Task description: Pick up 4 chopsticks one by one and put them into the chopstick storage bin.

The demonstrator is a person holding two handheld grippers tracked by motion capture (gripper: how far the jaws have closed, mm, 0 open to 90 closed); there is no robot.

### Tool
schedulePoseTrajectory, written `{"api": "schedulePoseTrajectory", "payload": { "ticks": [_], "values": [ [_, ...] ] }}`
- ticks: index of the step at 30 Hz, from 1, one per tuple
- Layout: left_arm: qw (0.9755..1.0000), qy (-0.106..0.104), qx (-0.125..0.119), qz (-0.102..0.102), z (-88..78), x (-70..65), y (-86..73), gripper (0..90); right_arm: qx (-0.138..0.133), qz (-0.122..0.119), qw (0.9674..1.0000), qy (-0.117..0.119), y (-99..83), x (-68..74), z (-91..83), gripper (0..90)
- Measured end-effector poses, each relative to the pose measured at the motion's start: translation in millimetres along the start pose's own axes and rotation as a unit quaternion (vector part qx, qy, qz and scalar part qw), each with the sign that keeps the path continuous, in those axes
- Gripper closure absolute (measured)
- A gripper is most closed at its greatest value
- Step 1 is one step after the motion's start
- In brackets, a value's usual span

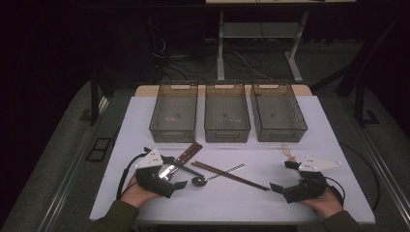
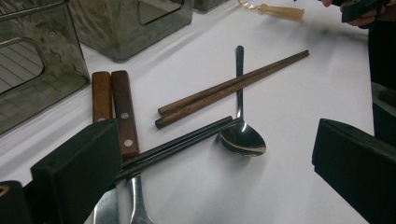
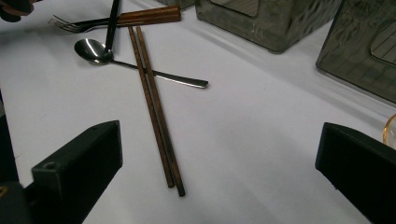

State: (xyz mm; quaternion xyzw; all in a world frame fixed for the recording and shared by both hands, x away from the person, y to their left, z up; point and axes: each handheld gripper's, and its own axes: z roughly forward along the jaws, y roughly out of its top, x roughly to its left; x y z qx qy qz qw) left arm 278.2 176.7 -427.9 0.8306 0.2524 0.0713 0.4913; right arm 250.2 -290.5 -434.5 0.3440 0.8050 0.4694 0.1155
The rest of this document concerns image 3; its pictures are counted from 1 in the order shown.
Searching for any brown wooden chopstick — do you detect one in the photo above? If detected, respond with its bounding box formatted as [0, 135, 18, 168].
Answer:
[135, 25, 187, 198]
[127, 26, 176, 189]

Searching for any black chopstick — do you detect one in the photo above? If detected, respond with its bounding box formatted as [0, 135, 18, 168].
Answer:
[105, 0, 119, 52]
[106, 0, 122, 53]

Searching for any smoked translucent plastic bin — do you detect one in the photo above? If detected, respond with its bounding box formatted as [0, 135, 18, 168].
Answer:
[316, 0, 396, 105]
[154, 0, 196, 9]
[194, 0, 344, 54]

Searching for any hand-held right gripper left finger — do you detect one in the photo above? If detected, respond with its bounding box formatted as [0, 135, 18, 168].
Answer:
[31, 119, 123, 224]

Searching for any wooden handled fork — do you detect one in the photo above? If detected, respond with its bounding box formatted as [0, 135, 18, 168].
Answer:
[48, 13, 182, 34]

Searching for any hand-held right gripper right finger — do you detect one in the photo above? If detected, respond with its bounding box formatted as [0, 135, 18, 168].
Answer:
[315, 121, 396, 224]

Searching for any silver metal spoon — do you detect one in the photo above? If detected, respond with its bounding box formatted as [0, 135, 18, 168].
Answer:
[74, 37, 209, 90]

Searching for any clear cup amber rim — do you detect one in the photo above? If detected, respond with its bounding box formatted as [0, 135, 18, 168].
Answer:
[382, 113, 396, 147]

